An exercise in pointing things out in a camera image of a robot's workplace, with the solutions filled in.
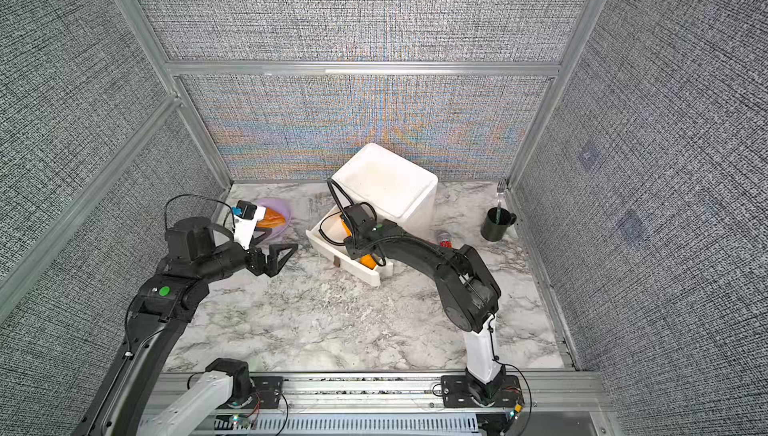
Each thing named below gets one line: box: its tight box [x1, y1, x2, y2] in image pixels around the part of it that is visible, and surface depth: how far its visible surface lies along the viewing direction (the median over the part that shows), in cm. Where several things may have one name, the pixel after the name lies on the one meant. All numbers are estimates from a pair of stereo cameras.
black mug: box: [480, 207, 517, 242], surface depth 102 cm
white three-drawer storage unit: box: [332, 143, 439, 241], surface depth 88 cm
